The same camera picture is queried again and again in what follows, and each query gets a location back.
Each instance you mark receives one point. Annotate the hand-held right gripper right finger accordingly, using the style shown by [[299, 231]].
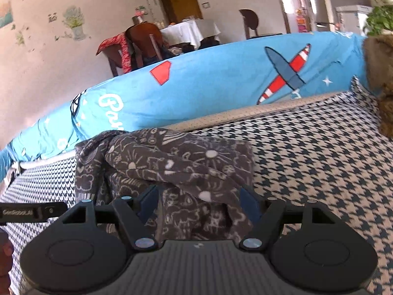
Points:
[[250, 202]]

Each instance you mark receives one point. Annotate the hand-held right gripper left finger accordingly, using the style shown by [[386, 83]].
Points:
[[150, 201]]

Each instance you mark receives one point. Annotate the person's left hand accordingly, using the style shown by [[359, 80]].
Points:
[[5, 258]]

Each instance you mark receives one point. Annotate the houndstooth sofa seat mat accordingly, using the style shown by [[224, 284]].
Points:
[[307, 175]]

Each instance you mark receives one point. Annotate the blue printed sofa cover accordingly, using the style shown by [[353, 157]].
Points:
[[215, 80]]

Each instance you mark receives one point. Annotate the dark wooden chair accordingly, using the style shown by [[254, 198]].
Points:
[[110, 63], [144, 37], [248, 18], [113, 41]]

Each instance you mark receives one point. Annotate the table with white tablecloth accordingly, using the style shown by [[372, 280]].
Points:
[[190, 30]]

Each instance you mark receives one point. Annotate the pink flower vase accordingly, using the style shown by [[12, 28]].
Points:
[[139, 13]]

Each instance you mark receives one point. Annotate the brown fuzzy cushion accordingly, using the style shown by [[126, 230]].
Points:
[[380, 67]]

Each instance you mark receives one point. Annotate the brown wooden door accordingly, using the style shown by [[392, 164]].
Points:
[[184, 3]]

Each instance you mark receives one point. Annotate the white chest freezer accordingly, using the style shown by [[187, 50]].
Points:
[[353, 15]]

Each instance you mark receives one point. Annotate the green potted plant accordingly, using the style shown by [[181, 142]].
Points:
[[379, 15]]

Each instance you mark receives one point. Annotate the lavender pot wall sticker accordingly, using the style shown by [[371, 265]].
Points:
[[73, 18]]

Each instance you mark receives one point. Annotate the pastel picture wall sticker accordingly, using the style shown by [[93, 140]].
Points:
[[6, 13]]

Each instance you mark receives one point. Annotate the white light switch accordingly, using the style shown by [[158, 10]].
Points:
[[206, 5]]

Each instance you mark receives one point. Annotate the open doorway frame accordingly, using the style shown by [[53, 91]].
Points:
[[294, 3]]

